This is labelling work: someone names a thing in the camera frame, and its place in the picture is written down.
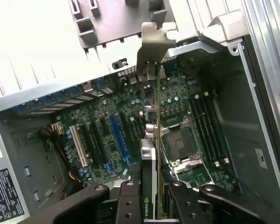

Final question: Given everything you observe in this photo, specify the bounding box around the silver chipset heat sink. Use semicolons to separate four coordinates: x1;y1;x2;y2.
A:
106;174;132;189

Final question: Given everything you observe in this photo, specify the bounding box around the metal socket cover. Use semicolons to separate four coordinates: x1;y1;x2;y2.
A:
169;155;213;185

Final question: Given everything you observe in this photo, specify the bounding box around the CPU socket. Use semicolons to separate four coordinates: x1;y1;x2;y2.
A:
161;127;199;164

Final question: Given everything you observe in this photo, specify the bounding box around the blue expansion slot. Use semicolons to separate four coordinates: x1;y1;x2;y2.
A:
109;114;129;164

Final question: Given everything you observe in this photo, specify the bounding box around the white expansion slot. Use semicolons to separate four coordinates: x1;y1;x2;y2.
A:
69;124;89;168

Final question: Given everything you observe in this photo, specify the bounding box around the black open PC case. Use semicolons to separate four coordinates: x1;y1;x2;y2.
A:
0;9;280;224

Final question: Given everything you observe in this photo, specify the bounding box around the green motherboard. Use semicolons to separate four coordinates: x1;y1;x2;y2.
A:
51;60;244;195

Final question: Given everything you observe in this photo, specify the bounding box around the grey power supply unit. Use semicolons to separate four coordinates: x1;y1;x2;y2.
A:
0;114;30;224

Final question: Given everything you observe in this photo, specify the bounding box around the yellow black power wire bundle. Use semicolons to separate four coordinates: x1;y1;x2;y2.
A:
38;123;83;185

